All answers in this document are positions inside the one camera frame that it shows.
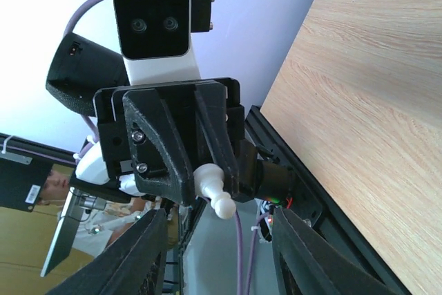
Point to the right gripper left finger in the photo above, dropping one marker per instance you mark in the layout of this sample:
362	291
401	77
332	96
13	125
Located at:
133	264

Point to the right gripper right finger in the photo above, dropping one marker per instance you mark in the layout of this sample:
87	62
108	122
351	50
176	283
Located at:
307	264

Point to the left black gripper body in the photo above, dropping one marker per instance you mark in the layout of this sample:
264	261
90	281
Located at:
180	98

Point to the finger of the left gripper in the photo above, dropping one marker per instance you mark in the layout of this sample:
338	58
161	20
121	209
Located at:
155	141
211	111

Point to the white chess piece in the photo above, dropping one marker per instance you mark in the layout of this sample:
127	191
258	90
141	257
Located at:
209	183

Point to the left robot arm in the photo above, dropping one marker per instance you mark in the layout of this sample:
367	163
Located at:
78	70

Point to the person in background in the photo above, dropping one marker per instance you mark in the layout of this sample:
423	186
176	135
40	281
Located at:
99	228

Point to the tilted monitor screen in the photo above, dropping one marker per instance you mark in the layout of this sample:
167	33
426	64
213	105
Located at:
65	233

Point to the black box with label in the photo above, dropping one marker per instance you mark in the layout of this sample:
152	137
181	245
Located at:
22	183

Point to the black aluminium frame rail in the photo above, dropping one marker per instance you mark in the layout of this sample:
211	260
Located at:
301	193

